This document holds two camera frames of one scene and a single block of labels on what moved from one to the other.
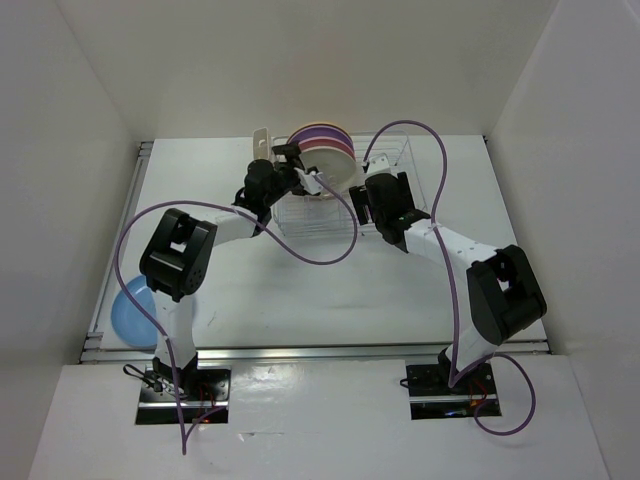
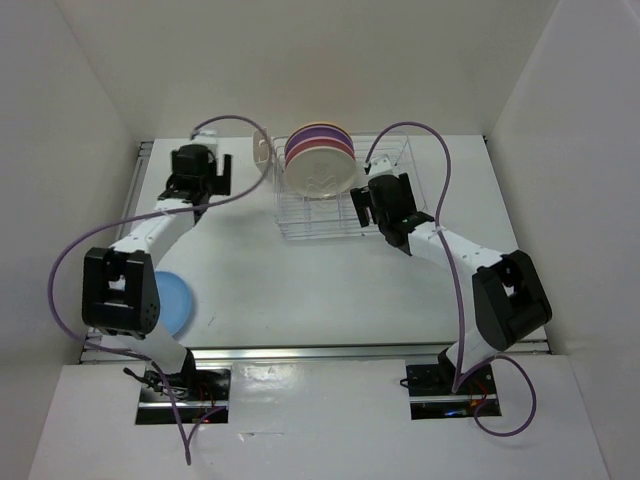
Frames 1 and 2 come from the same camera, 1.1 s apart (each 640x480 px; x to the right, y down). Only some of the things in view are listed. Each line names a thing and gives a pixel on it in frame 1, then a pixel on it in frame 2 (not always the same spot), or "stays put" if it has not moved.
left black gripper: [290, 152] -> [222, 184]
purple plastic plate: [321, 131] stays put
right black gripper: [360, 197] stays put
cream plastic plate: [337, 166] stays put
